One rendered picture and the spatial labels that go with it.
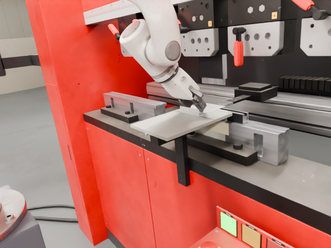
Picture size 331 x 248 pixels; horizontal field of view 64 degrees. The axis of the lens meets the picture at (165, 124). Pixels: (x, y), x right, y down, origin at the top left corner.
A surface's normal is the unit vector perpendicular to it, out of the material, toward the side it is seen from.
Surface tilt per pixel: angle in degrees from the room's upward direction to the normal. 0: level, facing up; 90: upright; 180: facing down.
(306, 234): 90
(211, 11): 90
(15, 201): 0
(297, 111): 90
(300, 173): 0
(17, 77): 90
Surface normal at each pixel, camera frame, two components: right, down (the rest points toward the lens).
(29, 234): 0.68, 0.17
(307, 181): -0.10, -0.94
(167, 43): 0.36, 0.32
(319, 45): -0.78, 0.27
